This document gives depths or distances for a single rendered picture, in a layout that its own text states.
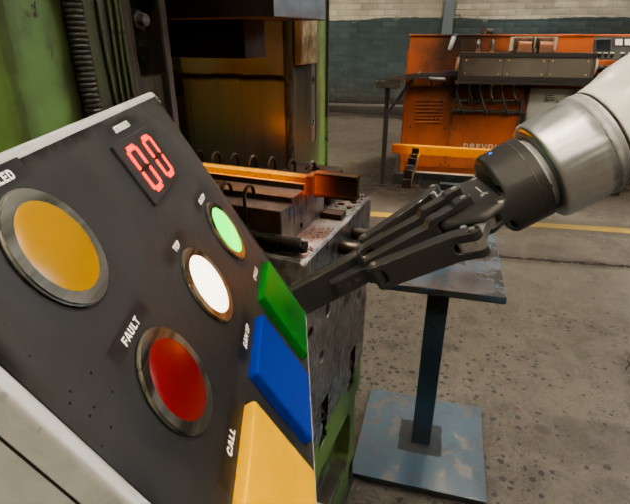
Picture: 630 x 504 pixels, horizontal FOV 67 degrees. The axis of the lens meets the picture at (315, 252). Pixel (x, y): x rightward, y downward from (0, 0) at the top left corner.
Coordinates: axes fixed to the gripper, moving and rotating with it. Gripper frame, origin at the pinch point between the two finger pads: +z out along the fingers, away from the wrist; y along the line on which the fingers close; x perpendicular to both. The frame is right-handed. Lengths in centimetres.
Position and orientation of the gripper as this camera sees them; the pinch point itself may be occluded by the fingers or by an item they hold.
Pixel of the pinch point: (330, 282)
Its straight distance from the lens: 45.1
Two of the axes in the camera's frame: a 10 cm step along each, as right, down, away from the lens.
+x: -5.0, -7.8, -3.8
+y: -0.5, -4.1, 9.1
